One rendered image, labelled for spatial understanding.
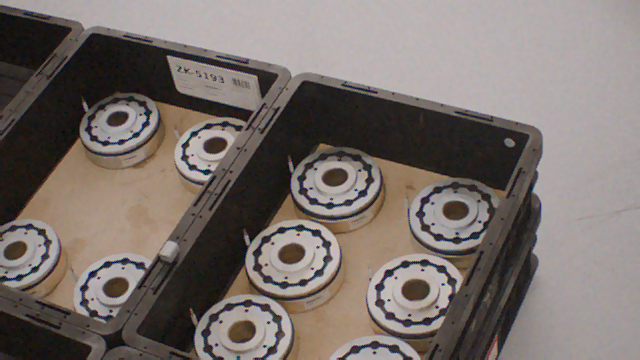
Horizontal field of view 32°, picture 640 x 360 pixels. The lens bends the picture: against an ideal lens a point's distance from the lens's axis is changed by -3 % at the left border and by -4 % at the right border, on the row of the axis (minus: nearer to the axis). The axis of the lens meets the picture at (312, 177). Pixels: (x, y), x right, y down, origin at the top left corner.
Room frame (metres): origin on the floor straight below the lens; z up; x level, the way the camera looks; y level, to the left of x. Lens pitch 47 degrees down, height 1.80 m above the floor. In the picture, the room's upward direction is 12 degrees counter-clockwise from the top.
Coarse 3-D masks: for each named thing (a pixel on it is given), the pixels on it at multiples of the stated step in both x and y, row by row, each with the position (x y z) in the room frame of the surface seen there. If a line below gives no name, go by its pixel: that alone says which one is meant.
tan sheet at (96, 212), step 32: (64, 160) 1.01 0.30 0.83; (160, 160) 0.98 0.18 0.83; (64, 192) 0.96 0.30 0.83; (96, 192) 0.95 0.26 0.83; (128, 192) 0.93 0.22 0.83; (160, 192) 0.92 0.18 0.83; (64, 224) 0.90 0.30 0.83; (96, 224) 0.89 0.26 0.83; (128, 224) 0.88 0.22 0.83; (160, 224) 0.87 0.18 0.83; (96, 256) 0.85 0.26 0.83; (64, 288) 0.81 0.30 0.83
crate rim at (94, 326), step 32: (96, 32) 1.12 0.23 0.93; (128, 32) 1.11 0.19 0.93; (64, 64) 1.08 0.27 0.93; (224, 64) 1.02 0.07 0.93; (256, 64) 1.00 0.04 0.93; (32, 96) 1.03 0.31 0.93; (0, 128) 0.98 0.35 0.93; (256, 128) 0.89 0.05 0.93; (224, 160) 0.86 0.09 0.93; (192, 224) 0.78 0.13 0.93; (0, 288) 0.74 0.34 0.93; (64, 320) 0.68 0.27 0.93; (96, 320) 0.68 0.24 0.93
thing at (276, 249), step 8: (280, 240) 0.78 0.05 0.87; (288, 240) 0.78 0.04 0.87; (296, 240) 0.78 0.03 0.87; (304, 240) 0.78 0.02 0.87; (272, 248) 0.77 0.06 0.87; (280, 248) 0.77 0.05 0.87; (304, 248) 0.77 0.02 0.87; (312, 248) 0.76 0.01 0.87; (272, 256) 0.76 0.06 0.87; (312, 256) 0.75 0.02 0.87; (272, 264) 0.75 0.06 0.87; (280, 264) 0.75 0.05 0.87; (296, 264) 0.75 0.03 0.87; (304, 264) 0.74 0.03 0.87; (280, 272) 0.74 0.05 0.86; (288, 272) 0.74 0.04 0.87; (296, 272) 0.74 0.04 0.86
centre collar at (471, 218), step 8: (440, 200) 0.79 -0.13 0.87; (448, 200) 0.79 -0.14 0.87; (456, 200) 0.79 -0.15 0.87; (464, 200) 0.79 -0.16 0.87; (472, 200) 0.78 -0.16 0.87; (440, 208) 0.78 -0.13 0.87; (472, 208) 0.77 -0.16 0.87; (440, 216) 0.77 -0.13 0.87; (472, 216) 0.76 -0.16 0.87; (440, 224) 0.76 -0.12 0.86; (448, 224) 0.76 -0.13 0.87; (456, 224) 0.76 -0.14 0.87; (464, 224) 0.75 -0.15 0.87; (472, 224) 0.75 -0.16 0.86
